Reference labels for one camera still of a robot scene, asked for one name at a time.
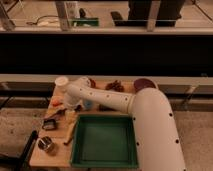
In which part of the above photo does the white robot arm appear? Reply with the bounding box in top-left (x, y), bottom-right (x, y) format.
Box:
top-left (64, 77), bottom-right (186, 171)

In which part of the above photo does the red-orange bowl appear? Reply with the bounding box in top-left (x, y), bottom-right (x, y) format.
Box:
top-left (89, 78), bottom-right (96, 88)

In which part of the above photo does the purple bowl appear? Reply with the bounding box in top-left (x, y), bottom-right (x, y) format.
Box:
top-left (134, 78), bottom-right (155, 92)

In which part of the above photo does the orange carrot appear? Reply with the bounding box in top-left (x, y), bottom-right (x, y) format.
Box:
top-left (51, 97), bottom-right (63, 107)

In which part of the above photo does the blue cup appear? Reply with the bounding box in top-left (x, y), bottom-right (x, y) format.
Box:
top-left (83, 100), bottom-right (93, 110)

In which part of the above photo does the small black tin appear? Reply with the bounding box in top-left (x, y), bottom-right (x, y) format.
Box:
top-left (42, 119), bottom-right (57, 131)

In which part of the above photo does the black rectangular sponge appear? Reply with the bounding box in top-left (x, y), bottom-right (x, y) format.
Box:
top-left (99, 105), bottom-right (116, 111)

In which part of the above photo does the white cup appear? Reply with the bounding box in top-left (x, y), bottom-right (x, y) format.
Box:
top-left (55, 76), bottom-right (69, 92)

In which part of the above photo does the metal cup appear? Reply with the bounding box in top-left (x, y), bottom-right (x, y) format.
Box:
top-left (38, 136), bottom-right (54, 153)

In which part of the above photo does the green plastic tray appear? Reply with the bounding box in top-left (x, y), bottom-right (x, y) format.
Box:
top-left (70, 115), bottom-right (138, 169)

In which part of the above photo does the bunch of dark grapes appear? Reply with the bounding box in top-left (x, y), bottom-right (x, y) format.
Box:
top-left (105, 80), bottom-right (124, 92)

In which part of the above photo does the black stand leg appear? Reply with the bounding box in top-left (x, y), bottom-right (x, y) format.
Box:
top-left (15, 130), bottom-right (38, 171)

